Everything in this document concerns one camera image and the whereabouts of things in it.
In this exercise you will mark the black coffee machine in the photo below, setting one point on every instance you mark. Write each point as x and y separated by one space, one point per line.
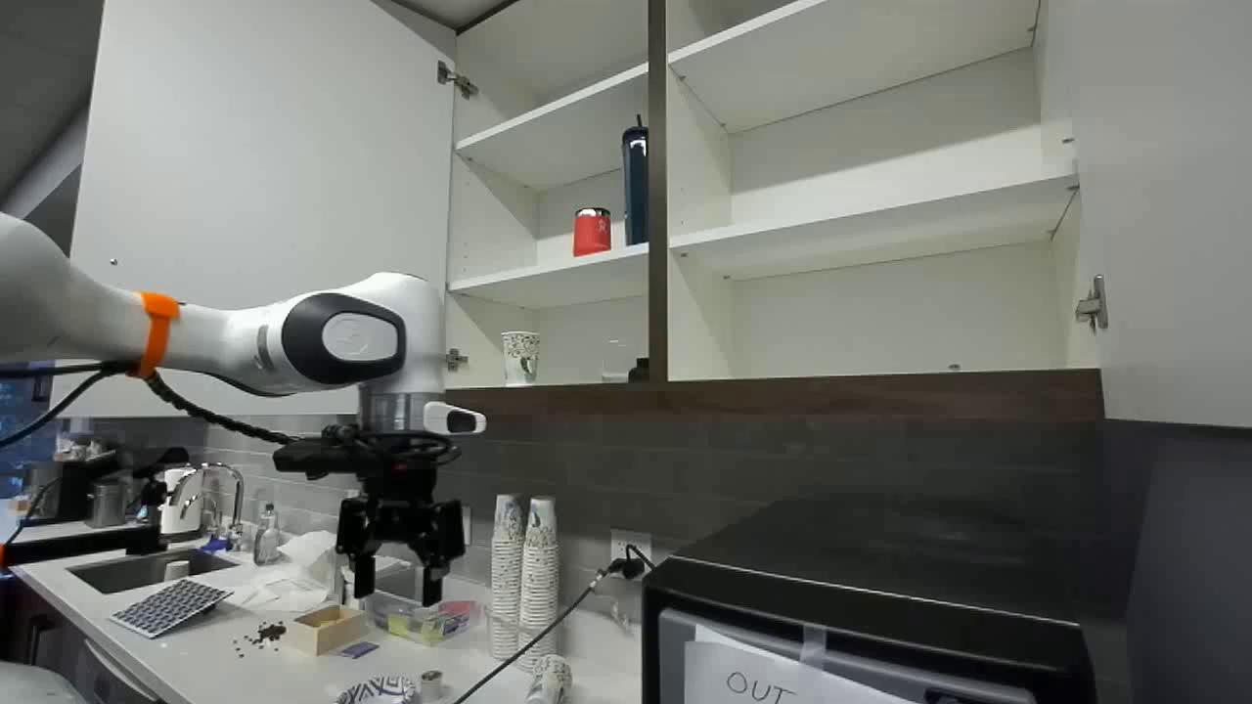
76 481

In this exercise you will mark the black microwave oven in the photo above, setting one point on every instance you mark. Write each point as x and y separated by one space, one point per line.
819 598

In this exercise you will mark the clear small bottle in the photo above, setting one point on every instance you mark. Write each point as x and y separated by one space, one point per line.
268 538

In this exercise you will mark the small black object in cupboard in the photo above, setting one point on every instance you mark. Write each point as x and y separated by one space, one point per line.
639 371

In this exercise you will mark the white cupboard door by robot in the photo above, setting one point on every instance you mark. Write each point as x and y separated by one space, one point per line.
255 151

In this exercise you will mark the small cardboard box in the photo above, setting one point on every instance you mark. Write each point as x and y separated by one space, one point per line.
322 632

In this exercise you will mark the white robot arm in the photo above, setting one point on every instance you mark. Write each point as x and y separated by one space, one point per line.
375 335

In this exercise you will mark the right stack of paper cups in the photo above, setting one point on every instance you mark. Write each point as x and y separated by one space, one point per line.
538 576

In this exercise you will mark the dark blue tumbler bottle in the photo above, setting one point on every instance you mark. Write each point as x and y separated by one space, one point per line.
635 180

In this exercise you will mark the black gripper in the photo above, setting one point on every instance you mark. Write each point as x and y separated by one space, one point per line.
399 506

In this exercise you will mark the kitchen sink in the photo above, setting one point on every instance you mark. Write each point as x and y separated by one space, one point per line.
147 570

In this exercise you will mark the patterned paper cup in cupboard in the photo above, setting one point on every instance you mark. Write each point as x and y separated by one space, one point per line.
520 356

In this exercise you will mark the white crumpled paper towel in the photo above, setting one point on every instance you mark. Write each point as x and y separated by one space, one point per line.
318 558

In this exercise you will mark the white wall cupboard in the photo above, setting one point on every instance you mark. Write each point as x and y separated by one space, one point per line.
833 188

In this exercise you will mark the clear plastic container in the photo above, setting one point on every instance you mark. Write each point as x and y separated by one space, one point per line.
419 624

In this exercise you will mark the white electric kettle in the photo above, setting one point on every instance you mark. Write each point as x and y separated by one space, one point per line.
181 510

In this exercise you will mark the red cup on shelf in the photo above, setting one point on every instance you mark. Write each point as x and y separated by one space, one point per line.
593 233

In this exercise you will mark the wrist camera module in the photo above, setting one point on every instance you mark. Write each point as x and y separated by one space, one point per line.
361 454

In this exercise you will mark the white cupboard door far side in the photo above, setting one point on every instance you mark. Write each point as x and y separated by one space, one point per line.
1158 102

